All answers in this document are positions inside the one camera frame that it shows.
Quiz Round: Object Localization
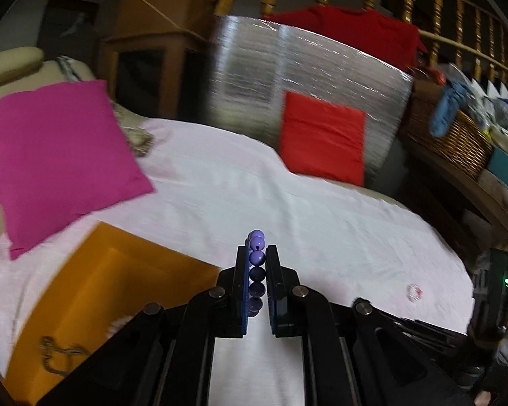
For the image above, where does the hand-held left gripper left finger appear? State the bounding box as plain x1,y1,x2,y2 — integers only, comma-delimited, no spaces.
38,245,250,406

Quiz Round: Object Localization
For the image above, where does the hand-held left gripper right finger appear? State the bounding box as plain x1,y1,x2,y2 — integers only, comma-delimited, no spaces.
266,245,475,406

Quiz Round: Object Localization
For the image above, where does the purple bead bracelet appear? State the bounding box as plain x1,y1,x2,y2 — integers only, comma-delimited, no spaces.
246,229,267,317

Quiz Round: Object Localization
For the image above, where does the orange box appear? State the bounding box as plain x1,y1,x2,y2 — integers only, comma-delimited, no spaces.
5,222,221,404

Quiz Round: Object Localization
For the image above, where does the silver metal wristwatch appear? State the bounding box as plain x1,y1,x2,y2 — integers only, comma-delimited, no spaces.
38,336,91,376

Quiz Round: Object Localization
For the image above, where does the white towel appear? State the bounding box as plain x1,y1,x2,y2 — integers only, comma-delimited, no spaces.
0,117,477,406

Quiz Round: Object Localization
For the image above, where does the red cushion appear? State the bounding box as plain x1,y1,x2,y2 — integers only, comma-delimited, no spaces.
278,91,367,187

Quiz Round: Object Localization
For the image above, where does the wicker basket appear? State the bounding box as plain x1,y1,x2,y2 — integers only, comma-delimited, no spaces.
406,89,496,180

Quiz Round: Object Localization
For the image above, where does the patterned cloth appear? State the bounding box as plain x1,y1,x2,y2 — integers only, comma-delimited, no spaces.
110,100,155,159

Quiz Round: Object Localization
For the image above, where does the blue cloth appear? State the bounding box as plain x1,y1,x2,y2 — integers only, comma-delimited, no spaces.
428,81,470,138

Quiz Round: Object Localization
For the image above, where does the silver foil mat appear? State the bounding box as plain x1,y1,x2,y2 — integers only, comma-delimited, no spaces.
207,15,415,187

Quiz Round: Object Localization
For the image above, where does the pink cushion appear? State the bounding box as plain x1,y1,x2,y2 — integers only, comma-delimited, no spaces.
0,79,156,261

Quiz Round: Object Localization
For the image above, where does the wooden cabinet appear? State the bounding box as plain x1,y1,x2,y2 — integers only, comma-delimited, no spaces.
98,0,221,121

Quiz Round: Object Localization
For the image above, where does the red shirt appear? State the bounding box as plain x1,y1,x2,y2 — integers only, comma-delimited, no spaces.
262,5,428,72

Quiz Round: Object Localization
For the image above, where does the wooden railing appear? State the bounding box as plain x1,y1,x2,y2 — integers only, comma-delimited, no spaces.
209,0,508,106

